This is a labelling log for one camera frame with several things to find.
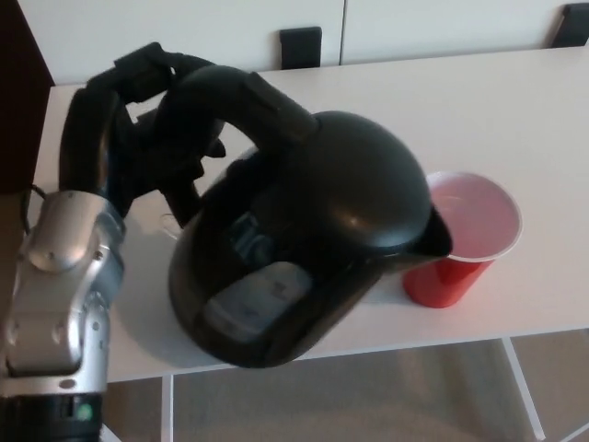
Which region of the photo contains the small clear plastic piece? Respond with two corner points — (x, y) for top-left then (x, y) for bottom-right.
(157, 212), (182, 242)

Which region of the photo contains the dark brown door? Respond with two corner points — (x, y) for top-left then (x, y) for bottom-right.
(0, 0), (52, 195)

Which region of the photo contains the black electric kettle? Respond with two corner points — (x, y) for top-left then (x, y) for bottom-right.
(156, 65), (455, 371)

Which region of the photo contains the black cabinet handle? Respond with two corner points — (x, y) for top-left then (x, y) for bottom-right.
(550, 3), (589, 49)
(278, 27), (323, 71)

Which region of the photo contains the white cabinet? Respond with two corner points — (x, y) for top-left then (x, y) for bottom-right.
(27, 0), (589, 87)

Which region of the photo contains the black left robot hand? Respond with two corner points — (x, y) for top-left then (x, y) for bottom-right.
(58, 41), (227, 229)

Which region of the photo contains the white metal-framed table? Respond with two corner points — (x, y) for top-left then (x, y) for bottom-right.
(0, 45), (589, 442)

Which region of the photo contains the red plastic cup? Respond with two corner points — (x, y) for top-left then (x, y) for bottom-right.
(402, 170), (525, 309)

